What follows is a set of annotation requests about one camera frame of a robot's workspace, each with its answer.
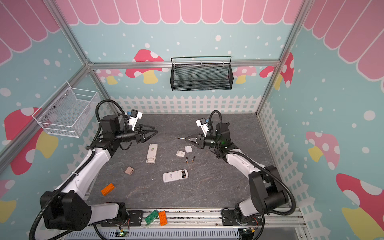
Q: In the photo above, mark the white battery cover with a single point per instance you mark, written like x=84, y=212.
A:
x=180, y=154
x=188, y=149

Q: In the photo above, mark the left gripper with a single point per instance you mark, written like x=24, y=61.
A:
x=141, y=137

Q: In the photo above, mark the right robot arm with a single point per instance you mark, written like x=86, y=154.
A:
x=268, y=193

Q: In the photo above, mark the black mesh wall basket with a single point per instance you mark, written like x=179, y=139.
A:
x=207, y=73

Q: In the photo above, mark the green toy brick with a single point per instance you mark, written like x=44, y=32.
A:
x=151, y=217

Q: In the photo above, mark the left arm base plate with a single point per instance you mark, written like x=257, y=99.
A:
x=134, y=220

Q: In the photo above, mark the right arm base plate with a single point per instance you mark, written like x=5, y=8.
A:
x=231, y=218

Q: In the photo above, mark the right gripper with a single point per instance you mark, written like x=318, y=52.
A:
x=200, y=141

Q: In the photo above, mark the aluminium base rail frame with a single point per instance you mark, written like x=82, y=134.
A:
x=202, y=224

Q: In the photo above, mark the orange brick on left arm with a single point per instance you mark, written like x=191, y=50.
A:
x=106, y=190

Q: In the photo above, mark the small green circuit board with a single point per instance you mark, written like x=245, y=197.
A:
x=122, y=233

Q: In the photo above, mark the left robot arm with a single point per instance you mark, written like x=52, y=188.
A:
x=65, y=208

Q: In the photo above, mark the white remote control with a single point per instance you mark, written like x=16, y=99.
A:
x=152, y=154
x=175, y=176

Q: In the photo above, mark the orange toy brick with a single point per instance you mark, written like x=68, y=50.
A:
x=163, y=218

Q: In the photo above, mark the small beige block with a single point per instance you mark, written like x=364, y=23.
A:
x=129, y=171

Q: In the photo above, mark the white wire wall basket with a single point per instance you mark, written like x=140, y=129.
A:
x=67, y=112

